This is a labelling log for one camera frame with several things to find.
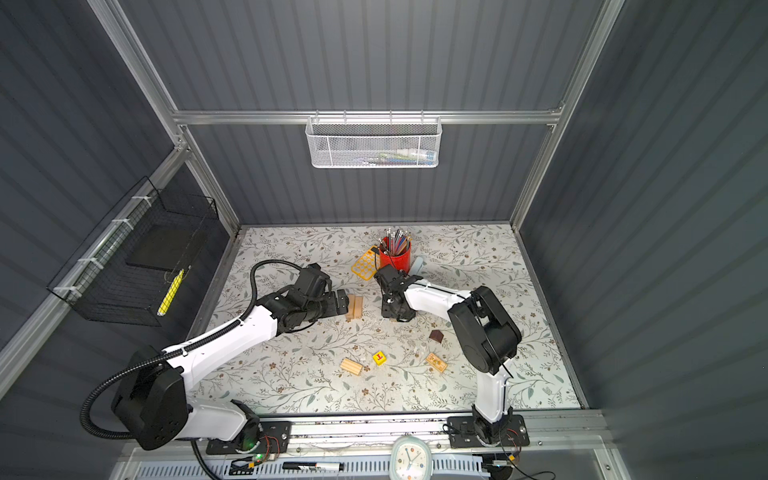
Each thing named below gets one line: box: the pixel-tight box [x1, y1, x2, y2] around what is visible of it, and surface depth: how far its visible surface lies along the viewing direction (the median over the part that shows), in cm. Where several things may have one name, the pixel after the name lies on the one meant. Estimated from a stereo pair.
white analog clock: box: [389, 435, 432, 480], surface depth 70 cm
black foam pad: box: [125, 224, 199, 272], surface depth 76 cm
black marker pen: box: [282, 462, 345, 471], surface depth 71 cm
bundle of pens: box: [378, 228, 413, 255], surface depth 99 cm
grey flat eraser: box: [410, 256, 423, 276], surface depth 106 cm
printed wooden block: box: [426, 352, 448, 373], surface depth 86 cm
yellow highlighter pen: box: [157, 268, 185, 317], surface depth 70 cm
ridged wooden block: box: [340, 358, 363, 376], surface depth 86 cm
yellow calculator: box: [350, 246, 381, 281], surface depth 110 cm
